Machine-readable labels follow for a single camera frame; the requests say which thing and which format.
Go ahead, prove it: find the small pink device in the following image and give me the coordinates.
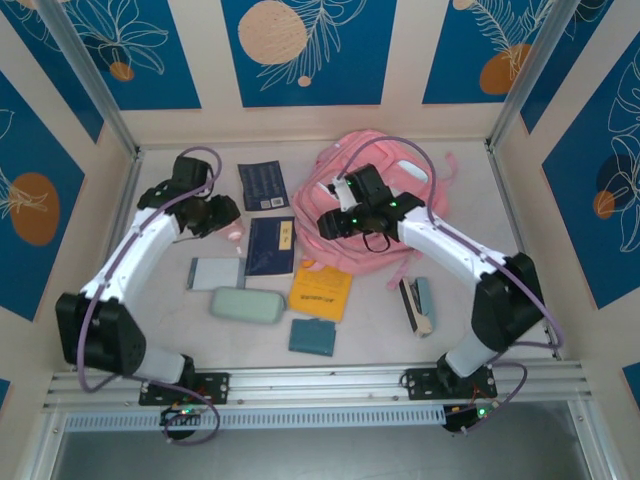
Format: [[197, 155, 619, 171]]
[[219, 224, 247, 247]]

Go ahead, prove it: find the pink backpack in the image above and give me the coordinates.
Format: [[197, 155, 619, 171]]
[[292, 128, 464, 296]]

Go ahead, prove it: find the dark blue barcode booklet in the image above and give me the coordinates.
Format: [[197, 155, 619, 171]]
[[237, 159, 287, 211]]

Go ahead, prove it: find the grey notebook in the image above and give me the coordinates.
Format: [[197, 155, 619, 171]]
[[187, 257, 247, 291]]

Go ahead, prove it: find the dark blue labelled book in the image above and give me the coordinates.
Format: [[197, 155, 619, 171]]
[[244, 216, 296, 279]]

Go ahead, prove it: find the yellow book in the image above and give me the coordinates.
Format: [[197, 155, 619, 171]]
[[288, 264, 354, 325]]

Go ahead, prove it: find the mint green pencil case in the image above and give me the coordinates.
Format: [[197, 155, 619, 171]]
[[208, 285, 290, 326]]

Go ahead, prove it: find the teal wallet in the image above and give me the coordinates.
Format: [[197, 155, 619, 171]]
[[288, 318, 336, 358]]

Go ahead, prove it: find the teal and beige stapler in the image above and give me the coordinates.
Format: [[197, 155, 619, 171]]
[[398, 276, 440, 339]]

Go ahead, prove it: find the left circuit board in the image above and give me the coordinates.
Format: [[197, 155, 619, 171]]
[[159, 405, 206, 426]]

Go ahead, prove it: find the circuit board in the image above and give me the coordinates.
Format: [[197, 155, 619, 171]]
[[444, 404, 496, 434], [159, 405, 206, 426]]

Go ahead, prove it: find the right circuit board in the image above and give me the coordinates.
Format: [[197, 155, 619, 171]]
[[444, 404, 496, 434]]

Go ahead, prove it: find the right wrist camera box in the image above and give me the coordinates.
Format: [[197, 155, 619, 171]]
[[327, 177, 357, 210]]

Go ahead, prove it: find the right gripper black wire loop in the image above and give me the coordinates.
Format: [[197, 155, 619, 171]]
[[360, 230, 392, 255]]

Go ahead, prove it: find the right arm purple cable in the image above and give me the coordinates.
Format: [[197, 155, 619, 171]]
[[337, 135, 564, 436]]

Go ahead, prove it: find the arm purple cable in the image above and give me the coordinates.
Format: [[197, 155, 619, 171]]
[[337, 135, 564, 436], [78, 145, 224, 446]]

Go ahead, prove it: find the left aluminium side rail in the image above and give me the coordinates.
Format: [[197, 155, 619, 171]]
[[74, 147, 146, 371]]

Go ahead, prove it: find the aluminium side rail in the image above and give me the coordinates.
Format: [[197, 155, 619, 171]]
[[484, 142, 561, 361], [74, 147, 146, 371]]

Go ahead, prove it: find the right aluminium side rail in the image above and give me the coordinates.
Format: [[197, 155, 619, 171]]
[[484, 142, 561, 361]]

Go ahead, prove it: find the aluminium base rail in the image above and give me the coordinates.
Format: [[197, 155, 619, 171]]
[[42, 360, 594, 412]]

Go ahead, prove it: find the left aluminium corner post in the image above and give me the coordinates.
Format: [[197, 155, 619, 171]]
[[37, 0, 139, 156]]

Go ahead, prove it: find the aluminium corner post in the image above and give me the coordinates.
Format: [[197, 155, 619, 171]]
[[37, 0, 139, 156], [487, 0, 571, 151]]

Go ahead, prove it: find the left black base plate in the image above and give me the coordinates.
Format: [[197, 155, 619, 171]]
[[138, 370, 231, 407]]

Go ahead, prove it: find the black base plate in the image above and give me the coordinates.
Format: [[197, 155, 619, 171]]
[[399, 367, 499, 401], [138, 370, 231, 407]]

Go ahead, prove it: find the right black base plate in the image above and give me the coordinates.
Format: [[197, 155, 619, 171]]
[[399, 367, 499, 401]]

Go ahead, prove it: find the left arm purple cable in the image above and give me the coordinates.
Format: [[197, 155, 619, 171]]
[[78, 145, 224, 446]]

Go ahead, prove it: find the white slotted cable duct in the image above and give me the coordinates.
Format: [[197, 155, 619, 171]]
[[62, 405, 446, 434]]

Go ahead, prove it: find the right aluminium corner post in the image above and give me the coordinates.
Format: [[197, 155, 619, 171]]
[[487, 0, 571, 151]]

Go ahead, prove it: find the left aluminium frame leg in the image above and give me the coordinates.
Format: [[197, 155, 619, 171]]
[[19, 409, 69, 480]]

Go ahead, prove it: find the aluminium frame leg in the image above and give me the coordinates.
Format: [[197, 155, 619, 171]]
[[19, 409, 69, 480], [569, 399, 619, 480]]

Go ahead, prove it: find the right aluminium frame leg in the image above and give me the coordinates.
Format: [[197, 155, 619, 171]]
[[569, 399, 619, 480]]

